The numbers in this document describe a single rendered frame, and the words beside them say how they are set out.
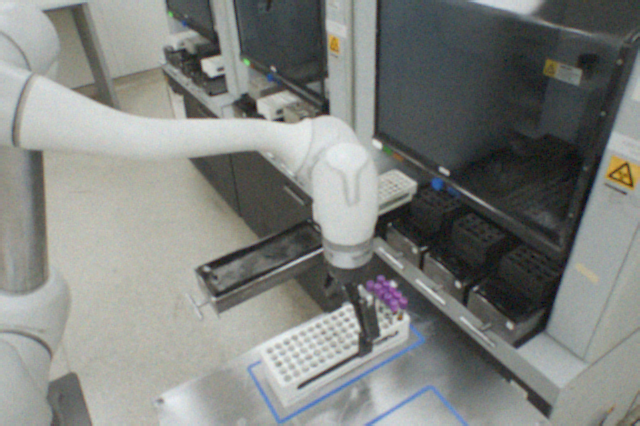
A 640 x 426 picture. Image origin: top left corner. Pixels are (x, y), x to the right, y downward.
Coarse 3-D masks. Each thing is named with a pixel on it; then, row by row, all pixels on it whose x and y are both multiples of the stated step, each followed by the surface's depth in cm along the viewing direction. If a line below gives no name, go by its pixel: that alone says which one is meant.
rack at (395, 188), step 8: (384, 176) 148; (392, 176) 148; (400, 176) 147; (384, 184) 145; (392, 184) 144; (400, 184) 145; (408, 184) 145; (416, 184) 144; (384, 192) 141; (392, 192) 141; (400, 192) 141; (408, 192) 147; (384, 200) 139; (392, 200) 144; (400, 200) 146; (408, 200) 145; (384, 208) 141; (392, 208) 143
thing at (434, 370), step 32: (416, 320) 110; (256, 352) 105; (384, 352) 104; (416, 352) 103; (448, 352) 103; (192, 384) 100; (224, 384) 100; (256, 384) 99; (352, 384) 98; (384, 384) 98; (416, 384) 97; (448, 384) 97; (480, 384) 97; (160, 416) 95; (192, 416) 94; (224, 416) 94; (256, 416) 94; (288, 416) 93; (320, 416) 93; (352, 416) 93; (384, 416) 92; (416, 416) 92; (448, 416) 92; (480, 416) 92; (512, 416) 91
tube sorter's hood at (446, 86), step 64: (384, 0) 118; (448, 0) 102; (512, 0) 93; (576, 0) 86; (384, 64) 127; (448, 64) 108; (512, 64) 95; (576, 64) 84; (384, 128) 137; (448, 128) 115; (512, 128) 100; (576, 128) 88; (448, 192) 122; (512, 192) 106; (576, 192) 93
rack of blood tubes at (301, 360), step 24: (336, 312) 105; (288, 336) 100; (312, 336) 101; (336, 336) 101; (384, 336) 101; (264, 360) 96; (288, 360) 97; (312, 360) 96; (336, 360) 96; (360, 360) 100; (288, 384) 92; (312, 384) 96
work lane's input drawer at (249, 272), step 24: (384, 216) 141; (264, 240) 135; (288, 240) 136; (312, 240) 136; (216, 264) 130; (240, 264) 130; (264, 264) 129; (288, 264) 128; (312, 264) 133; (216, 288) 121; (240, 288) 122; (264, 288) 127; (216, 312) 124
